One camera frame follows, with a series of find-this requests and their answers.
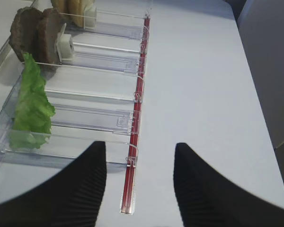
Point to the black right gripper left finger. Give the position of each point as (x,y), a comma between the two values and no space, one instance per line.
(71,198)

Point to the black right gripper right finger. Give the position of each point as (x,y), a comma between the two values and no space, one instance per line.
(207,199)

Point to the green lettuce leaf in rack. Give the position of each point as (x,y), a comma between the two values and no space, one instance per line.
(32,122)

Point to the brown meat patty inner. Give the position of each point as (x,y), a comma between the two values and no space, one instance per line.
(48,27)

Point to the brown meat patty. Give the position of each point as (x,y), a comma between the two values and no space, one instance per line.
(48,27)
(23,32)

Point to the brown meat patty outer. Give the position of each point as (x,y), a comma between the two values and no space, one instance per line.
(23,32)

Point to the clear acrylic right food rack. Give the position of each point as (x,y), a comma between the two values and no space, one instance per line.
(93,95)

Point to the white pusher block front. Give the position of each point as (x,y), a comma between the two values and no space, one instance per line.
(64,45)

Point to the white pusher block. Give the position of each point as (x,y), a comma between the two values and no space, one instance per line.
(90,17)
(64,45)

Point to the white pusher block rear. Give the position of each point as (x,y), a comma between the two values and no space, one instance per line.
(90,17)

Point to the bun half inner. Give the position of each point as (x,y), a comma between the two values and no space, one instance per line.
(76,10)

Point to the bun half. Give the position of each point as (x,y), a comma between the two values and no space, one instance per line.
(76,10)
(61,5)

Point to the bun half outer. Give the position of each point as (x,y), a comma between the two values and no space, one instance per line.
(61,5)

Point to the red rail strip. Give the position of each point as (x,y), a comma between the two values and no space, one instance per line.
(128,194)

